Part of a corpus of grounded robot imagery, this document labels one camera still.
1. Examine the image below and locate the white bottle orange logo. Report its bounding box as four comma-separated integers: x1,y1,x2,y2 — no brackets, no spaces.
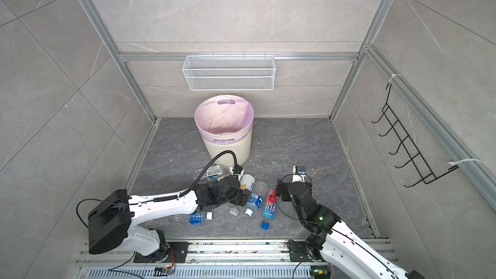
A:
240,174,256,192

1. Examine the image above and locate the blue Fiji water bottle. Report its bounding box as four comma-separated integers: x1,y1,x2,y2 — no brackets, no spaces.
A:
262,189,278,219

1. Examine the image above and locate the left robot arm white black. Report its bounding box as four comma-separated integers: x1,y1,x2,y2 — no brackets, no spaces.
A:
87,174,254,258

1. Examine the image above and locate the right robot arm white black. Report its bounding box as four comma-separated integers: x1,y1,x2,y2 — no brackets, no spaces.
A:
276,180,423,278

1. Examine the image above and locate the cream ribbed waste bin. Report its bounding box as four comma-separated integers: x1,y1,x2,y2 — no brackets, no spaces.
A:
194,94,254,167

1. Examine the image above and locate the pink bin liner bag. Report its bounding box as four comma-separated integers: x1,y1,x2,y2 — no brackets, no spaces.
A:
194,94,254,144

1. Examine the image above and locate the clear bottle blue label upright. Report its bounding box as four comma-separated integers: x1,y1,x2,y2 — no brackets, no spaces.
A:
245,181,268,218

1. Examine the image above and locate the clear bottle white barcode label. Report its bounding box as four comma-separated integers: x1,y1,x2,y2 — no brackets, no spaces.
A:
200,164,223,182

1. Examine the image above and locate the crushed bottle blue label lower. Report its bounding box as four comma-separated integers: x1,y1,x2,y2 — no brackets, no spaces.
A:
173,211,213,225

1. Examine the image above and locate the black corrugated cable hose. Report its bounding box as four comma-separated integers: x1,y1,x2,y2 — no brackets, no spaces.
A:
179,150,238,198

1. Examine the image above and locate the aluminium rail base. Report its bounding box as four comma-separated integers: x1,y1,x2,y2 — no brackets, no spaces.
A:
75,238,396,279

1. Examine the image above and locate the white wire mesh basket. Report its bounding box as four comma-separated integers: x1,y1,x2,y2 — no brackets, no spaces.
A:
182,55,276,91

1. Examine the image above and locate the black wire hook rack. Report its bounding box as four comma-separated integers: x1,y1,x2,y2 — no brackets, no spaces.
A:
371,83,459,188

